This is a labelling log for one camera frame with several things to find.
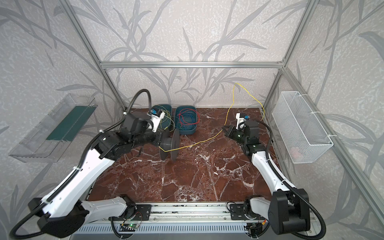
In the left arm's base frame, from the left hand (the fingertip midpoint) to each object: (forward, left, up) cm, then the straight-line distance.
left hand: (167, 127), depth 67 cm
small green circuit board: (-35, +16, -32) cm, 50 cm away
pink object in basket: (-7, -62, -11) cm, 64 cm away
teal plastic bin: (+38, +3, -29) cm, 48 cm away
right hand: (+11, -28, -10) cm, 31 cm away
